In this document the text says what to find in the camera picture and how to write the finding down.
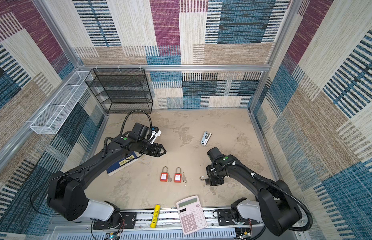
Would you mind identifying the white wire mesh basket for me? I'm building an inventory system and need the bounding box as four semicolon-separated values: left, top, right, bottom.
30;71;89;135

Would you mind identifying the black mesh shelf rack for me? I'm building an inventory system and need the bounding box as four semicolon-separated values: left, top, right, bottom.
85;68;153;114

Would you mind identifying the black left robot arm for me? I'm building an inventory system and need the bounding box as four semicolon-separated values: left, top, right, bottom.
47;123;166;226

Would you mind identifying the pink calculator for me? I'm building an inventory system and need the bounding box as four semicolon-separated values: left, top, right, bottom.
176;195;207;235

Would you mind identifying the dark blue book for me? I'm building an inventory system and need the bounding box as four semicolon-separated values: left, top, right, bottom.
106;152;138;176

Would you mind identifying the black corrugated left cable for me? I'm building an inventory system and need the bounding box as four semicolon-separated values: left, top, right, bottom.
102;109;153;151

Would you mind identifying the yellow marker pen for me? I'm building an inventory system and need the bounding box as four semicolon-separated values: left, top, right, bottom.
150;205;161;228

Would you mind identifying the small black padlock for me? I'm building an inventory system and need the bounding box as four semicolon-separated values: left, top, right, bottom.
200;176;210;185

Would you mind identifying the grey stapler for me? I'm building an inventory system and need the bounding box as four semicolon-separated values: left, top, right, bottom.
201;131;212;146

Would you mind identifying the red padlock with label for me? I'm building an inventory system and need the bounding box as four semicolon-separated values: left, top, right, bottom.
160;166;169;182

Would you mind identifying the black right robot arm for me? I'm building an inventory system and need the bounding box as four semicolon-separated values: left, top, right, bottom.
206;147;302;236

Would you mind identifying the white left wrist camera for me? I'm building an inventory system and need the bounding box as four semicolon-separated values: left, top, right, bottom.
149;126;162;144

